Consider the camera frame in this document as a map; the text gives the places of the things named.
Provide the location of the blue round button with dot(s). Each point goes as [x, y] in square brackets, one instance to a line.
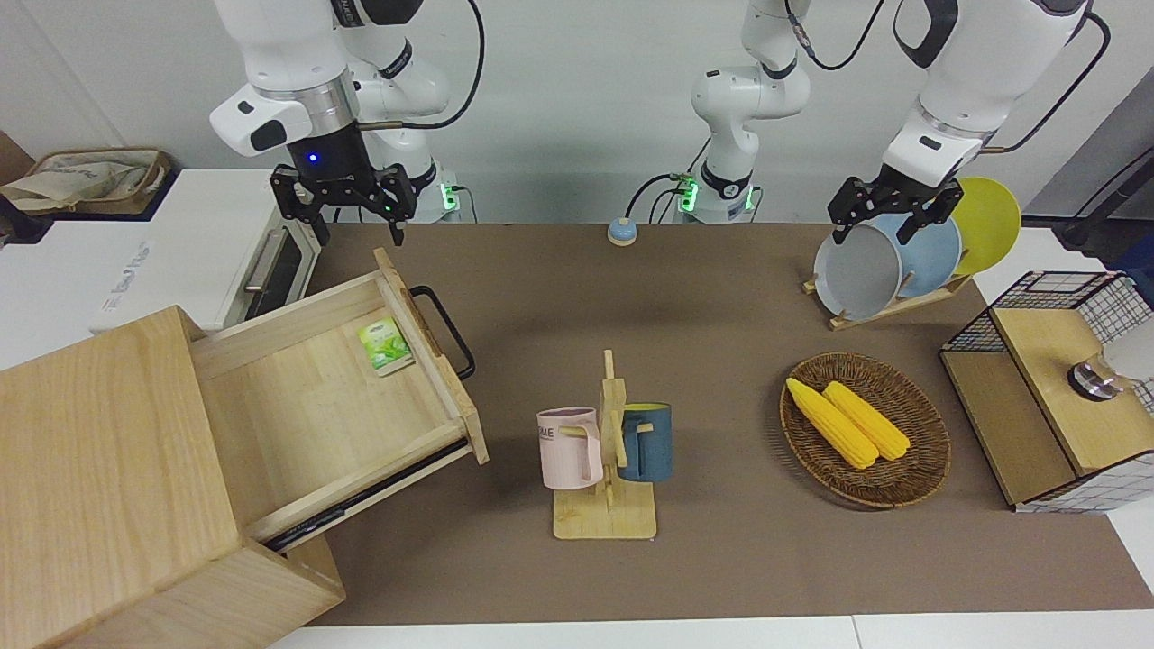
[622, 233]

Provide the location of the wooden mug rack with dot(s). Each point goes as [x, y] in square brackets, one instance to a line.
[604, 518]

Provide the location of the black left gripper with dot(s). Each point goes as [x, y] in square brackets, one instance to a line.
[902, 191]

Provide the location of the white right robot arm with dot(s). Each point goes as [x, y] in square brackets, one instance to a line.
[279, 54]

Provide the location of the light wooden cabinet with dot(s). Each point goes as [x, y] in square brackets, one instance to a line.
[99, 487]

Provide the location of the clear glass with metal base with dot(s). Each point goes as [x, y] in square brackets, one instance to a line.
[1093, 379]

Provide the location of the brown table mat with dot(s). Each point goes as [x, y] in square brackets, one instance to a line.
[721, 559]

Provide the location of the light blue plate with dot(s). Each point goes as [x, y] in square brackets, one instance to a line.
[929, 257]

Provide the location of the grey plate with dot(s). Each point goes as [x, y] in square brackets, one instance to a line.
[856, 275]

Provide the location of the black stand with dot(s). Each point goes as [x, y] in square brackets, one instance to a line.
[1095, 212]

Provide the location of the yellow corn cob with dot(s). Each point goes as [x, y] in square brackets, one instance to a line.
[834, 424]
[870, 419]

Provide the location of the pink mug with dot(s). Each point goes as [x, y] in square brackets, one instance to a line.
[566, 451]

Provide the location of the green tea box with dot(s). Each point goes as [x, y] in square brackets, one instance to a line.
[386, 347]

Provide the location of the brown wicker basket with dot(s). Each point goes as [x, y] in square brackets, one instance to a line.
[920, 469]

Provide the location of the wooden plate rack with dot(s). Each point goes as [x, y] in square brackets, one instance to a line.
[888, 311]

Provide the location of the dark blue mug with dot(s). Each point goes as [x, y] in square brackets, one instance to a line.
[656, 446]

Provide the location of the white toaster oven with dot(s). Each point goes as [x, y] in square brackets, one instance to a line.
[198, 252]

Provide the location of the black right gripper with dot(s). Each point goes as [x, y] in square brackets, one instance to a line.
[334, 171]

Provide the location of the yellow plate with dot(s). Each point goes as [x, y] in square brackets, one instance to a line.
[990, 221]

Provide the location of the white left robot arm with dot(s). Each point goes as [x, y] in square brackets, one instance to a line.
[974, 72]

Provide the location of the beige cloth bag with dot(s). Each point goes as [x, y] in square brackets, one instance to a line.
[81, 180]

